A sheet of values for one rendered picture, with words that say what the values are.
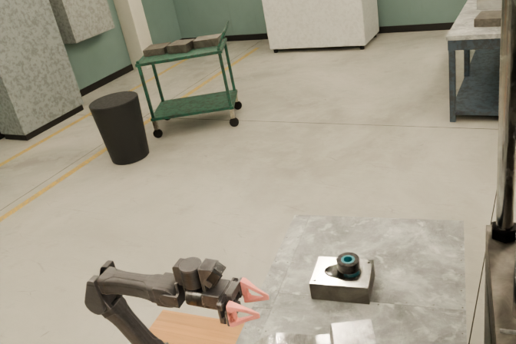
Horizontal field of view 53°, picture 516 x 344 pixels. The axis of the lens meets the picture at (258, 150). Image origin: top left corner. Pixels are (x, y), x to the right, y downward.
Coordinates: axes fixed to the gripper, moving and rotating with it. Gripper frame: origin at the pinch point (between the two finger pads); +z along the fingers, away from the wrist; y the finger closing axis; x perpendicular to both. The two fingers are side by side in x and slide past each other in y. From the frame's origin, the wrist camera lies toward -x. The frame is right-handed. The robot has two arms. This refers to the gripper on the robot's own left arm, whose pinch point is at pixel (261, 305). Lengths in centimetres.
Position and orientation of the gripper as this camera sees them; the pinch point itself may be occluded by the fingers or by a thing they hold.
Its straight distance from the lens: 129.8
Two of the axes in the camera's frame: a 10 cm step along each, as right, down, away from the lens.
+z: 9.2, 0.4, -3.9
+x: 1.4, 8.9, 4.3
